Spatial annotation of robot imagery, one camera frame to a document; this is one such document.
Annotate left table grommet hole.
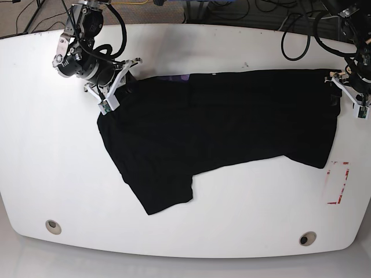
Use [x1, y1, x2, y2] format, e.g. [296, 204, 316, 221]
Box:
[45, 220, 61, 235]

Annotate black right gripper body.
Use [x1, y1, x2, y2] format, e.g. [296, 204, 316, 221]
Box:
[85, 62, 123, 90]

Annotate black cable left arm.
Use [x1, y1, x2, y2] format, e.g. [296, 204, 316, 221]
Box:
[281, 11, 360, 61]

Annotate right table grommet hole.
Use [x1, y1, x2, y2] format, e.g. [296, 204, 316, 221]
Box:
[299, 231, 317, 247]

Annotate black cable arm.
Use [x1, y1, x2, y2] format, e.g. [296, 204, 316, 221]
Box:
[281, 11, 360, 61]
[92, 2, 128, 63]

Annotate table grommet hole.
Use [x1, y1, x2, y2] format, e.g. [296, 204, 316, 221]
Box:
[299, 231, 317, 247]
[45, 220, 61, 235]

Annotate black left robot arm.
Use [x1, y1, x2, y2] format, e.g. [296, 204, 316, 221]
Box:
[313, 1, 370, 106]

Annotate black t-shirt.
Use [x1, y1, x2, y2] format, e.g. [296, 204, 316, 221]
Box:
[97, 69, 341, 215]

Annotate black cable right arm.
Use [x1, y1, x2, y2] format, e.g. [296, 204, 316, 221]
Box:
[92, 2, 128, 63]

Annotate red tape rectangle marking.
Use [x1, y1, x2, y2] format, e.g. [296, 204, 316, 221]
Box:
[323, 161, 350, 205]

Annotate yellow cable on floor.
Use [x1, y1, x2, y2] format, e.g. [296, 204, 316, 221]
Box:
[112, 0, 148, 6]

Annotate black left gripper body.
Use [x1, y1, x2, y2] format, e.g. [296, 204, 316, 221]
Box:
[346, 65, 370, 94]

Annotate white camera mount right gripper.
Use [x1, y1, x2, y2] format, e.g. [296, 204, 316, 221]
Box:
[83, 57, 143, 115]

